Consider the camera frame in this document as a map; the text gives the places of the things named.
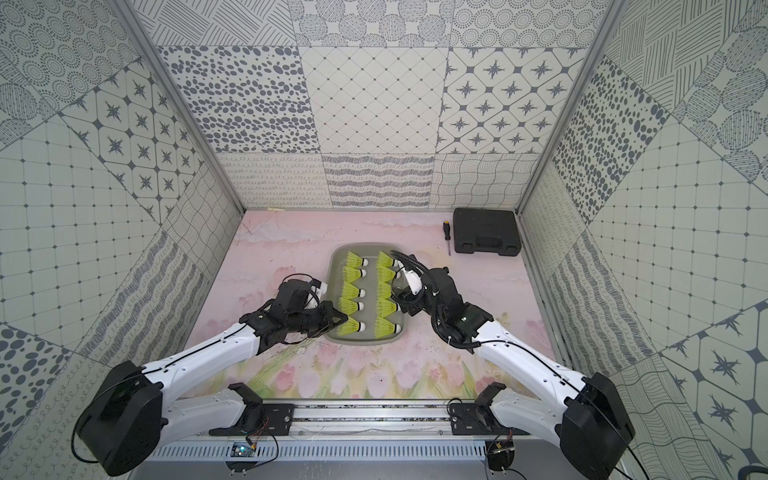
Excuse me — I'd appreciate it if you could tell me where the yellow shuttlecock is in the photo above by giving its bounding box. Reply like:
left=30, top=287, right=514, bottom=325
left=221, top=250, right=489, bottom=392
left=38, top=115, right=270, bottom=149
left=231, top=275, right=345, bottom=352
left=340, top=282, right=366, bottom=300
left=376, top=282, right=392, bottom=300
left=377, top=251, right=401, bottom=270
left=336, top=317, right=365, bottom=336
left=377, top=267, right=396, bottom=283
left=376, top=299, right=398, bottom=318
left=338, top=298, right=364, bottom=316
left=345, top=251, right=369, bottom=270
left=374, top=317, right=402, bottom=339
left=342, top=266, right=367, bottom=283

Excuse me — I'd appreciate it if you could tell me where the grey plastic storage box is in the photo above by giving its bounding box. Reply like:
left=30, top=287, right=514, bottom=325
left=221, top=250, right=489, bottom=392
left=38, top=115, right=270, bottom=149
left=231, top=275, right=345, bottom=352
left=325, top=243, right=406, bottom=346

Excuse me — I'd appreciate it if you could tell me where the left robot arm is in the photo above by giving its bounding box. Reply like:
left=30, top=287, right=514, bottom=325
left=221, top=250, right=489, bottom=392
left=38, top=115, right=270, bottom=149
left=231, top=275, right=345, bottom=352
left=72, top=279, right=349, bottom=477

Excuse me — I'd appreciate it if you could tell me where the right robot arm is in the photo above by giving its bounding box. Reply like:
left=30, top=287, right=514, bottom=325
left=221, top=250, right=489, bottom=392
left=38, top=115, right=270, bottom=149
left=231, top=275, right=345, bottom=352
left=392, top=268, right=635, bottom=479

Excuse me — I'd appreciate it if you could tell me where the black plastic tool case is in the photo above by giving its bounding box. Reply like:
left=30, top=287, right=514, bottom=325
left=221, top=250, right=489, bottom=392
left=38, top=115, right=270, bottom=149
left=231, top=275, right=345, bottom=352
left=452, top=208, right=522, bottom=257

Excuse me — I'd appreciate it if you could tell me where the black round connector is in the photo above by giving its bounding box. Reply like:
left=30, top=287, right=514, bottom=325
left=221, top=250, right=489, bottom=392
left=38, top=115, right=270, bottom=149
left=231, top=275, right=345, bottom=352
left=485, top=440, right=516, bottom=472

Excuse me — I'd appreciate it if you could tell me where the green circuit board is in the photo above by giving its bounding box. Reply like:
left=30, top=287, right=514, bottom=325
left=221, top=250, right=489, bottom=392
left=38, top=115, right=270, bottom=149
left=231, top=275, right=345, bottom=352
left=230, top=442, right=255, bottom=458

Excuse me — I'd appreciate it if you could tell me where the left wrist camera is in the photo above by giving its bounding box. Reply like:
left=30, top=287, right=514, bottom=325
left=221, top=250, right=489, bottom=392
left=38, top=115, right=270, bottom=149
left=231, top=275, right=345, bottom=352
left=280, top=273, right=328, bottom=309

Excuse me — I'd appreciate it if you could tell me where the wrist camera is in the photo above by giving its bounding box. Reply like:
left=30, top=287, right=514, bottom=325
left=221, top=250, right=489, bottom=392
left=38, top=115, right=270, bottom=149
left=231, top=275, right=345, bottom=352
left=280, top=273, right=328, bottom=309
left=390, top=250, right=430, bottom=295

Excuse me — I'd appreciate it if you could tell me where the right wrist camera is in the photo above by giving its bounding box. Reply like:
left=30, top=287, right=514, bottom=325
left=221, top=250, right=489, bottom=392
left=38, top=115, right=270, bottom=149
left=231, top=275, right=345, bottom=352
left=390, top=250, right=430, bottom=295

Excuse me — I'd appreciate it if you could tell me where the black handled screwdriver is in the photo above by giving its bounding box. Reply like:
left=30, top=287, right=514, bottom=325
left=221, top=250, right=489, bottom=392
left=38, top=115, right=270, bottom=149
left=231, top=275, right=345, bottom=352
left=442, top=221, right=452, bottom=256

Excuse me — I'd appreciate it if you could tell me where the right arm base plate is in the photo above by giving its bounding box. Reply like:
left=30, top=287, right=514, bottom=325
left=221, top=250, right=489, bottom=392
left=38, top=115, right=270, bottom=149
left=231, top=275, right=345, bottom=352
left=447, top=401, right=528, bottom=436

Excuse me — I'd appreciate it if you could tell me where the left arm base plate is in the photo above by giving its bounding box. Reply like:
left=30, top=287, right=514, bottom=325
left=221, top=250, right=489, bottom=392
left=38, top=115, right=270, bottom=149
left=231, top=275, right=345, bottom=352
left=208, top=404, right=296, bottom=437

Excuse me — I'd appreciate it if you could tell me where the aluminium mounting rail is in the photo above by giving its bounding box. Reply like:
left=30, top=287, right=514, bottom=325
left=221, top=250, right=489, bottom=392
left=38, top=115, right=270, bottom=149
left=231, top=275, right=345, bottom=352
left=122, top=398, right=616, bottom=442

